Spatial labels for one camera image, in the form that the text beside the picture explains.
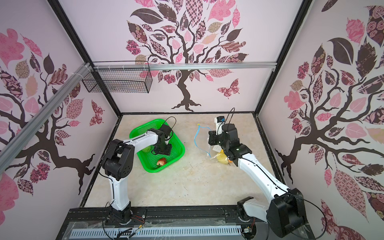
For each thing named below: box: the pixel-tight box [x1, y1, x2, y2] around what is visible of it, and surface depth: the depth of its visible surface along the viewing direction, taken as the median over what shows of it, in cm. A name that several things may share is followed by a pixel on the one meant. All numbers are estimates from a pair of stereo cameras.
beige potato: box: [216, 152, 229, 165], surface depth 91 cm
